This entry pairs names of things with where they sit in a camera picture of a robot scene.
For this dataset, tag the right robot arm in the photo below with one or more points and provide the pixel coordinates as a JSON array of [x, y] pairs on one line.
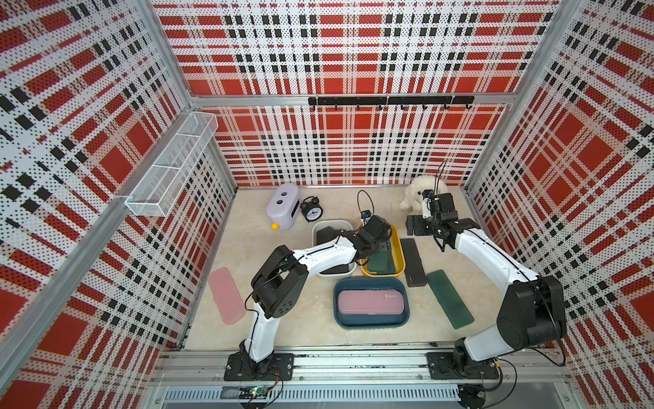
[[533, 307]]

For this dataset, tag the dark green pencil case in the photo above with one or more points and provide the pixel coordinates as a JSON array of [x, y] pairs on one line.
[[381, 262]]

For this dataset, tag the black pencil case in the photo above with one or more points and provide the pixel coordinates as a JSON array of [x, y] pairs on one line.
[[339, 269], [414, 271]]

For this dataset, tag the white storage box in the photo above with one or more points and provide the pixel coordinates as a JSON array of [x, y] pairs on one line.
[[334, 224]]

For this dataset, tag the lilac plastic container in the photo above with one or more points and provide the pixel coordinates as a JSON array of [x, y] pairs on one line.
[[284, 206]]

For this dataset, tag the pink pencil case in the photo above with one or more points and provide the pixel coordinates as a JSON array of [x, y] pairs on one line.
[[370, 302], [226, 296]]

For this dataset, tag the white plush dog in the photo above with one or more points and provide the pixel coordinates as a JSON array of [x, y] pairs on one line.
[[412, 200]]

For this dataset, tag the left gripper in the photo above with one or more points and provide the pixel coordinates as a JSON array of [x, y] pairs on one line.
[[385, 237]]

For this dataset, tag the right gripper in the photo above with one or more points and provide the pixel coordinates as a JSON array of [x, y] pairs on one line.
[[418, 229]]

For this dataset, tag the yellow storage box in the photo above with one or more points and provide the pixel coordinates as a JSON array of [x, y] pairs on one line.
[[398, 257]]

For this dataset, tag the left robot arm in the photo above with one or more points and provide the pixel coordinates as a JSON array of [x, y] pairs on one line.
[[278, 284]]

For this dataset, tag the dark grey pencil case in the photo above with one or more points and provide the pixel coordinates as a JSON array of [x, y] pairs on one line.
[[326, 234]]

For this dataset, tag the dark teal storage box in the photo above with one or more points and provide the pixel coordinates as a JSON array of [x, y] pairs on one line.
[[370, 321]]

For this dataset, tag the white wire basket shelf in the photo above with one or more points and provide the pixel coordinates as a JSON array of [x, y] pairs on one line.
[[157, 192]]

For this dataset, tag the metal base rail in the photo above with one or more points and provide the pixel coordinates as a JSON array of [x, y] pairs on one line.
[[369, 376]]

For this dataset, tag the black hook rail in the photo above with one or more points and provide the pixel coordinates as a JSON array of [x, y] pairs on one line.
[[381, 101]]

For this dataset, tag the black alarm clock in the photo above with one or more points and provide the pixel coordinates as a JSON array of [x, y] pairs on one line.
[[311, 209]]

